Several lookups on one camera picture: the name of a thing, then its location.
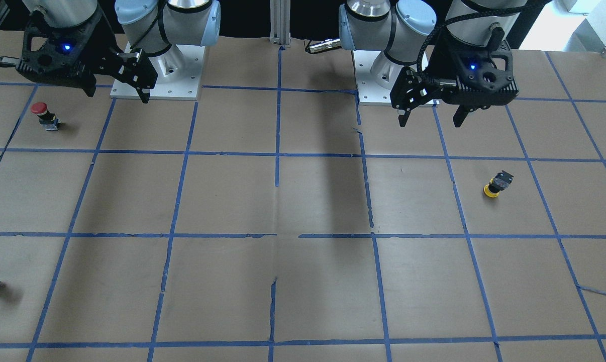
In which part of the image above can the aluminium frame post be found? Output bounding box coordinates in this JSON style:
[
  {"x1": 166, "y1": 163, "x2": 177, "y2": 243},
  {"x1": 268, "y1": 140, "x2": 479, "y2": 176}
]
[{"x1": 269, "y1": 0, "x2": 291, "y2": 47}]

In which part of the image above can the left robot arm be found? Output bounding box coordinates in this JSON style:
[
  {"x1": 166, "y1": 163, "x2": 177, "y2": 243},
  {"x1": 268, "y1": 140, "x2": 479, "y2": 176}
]
[{"x1": 338, "y1": 1, "x2": 547, "y2": 127}]

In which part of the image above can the red push button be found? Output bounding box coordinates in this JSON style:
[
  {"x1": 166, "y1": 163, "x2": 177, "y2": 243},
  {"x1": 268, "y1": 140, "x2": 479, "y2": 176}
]
[{"x1": 30, "y1": 102, "x2": 60, "y2": 131}]

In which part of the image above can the yellow push button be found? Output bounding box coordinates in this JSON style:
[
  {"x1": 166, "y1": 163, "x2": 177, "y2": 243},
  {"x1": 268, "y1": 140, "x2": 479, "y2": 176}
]
[{"x1": 483, "y1": 170, "x2": 514, "y2": 199}]

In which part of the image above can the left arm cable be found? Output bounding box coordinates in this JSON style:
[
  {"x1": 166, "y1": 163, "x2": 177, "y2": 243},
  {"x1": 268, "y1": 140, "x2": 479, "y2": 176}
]
[{"x1": 417, "y1": 13, "x2": 472, "y2": 81}]

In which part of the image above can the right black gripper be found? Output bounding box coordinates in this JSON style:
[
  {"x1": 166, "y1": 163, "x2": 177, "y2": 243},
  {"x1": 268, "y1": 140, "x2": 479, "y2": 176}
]
[{"x1": 0, "y1": 8, "x2": 158, "y2": 104}]

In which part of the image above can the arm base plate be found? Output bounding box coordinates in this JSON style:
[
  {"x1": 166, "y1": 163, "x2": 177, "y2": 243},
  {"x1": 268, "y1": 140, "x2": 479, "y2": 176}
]
[
  {"x1": 353, "y1": 50, "x2": 402, "y2": 106},
  {"x1": 110, "y1": 41, "x2": 206, "y2": 101}
]

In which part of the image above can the silver cable connector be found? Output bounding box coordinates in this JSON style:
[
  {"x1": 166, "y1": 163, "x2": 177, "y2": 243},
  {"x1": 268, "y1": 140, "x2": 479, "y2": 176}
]
[{"x1": 305, "y1": 38, "x2": 342, "y2": 54}]

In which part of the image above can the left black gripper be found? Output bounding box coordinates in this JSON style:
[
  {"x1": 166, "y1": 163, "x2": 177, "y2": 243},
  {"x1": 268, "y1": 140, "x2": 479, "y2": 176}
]
[{"x1": 390, "y1": 38, "x2": 519, "y2": 128}]

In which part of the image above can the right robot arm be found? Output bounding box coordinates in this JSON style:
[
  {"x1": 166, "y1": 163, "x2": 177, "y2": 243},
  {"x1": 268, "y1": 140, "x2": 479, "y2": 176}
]
[{"x1": 0, "y1": 1, "x2": 221, "y2": 103}]

